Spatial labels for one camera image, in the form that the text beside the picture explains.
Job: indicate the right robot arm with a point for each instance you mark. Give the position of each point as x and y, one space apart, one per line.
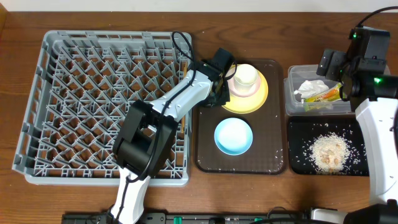
373 98

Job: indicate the pile of rice waste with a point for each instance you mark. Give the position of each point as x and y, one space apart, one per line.
329 153

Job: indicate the cream plastic cup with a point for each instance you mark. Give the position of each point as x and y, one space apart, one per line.
245 77

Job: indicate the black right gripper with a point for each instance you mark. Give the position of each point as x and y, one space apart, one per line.
330 62

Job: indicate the white tissue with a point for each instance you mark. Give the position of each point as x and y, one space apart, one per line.
311 88

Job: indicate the black plastic tray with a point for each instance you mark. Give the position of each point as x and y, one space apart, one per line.
301 146

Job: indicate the yellow plastic plate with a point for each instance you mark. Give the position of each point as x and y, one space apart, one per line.
249 104

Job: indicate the grey dishwasher rack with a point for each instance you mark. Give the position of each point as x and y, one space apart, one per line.
83 85

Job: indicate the dark brown serving tray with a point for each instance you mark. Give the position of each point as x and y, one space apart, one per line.
266 154

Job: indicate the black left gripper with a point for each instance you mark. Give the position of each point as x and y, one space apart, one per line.
219 94

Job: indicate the wooden chopstick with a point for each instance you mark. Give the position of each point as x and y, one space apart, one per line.
183 118

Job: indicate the clear plastic bin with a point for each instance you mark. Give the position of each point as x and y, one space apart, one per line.
294 104

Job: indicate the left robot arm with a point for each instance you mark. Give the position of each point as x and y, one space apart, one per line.
149 129

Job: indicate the yellow pandan cake wrapper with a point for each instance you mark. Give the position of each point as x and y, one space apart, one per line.
333 94

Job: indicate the pink plastic bowl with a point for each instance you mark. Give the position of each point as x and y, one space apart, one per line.
238 93

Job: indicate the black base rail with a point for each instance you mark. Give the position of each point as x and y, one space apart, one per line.
163 218

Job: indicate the light blue rice bowl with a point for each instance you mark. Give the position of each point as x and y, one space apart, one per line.
233 136

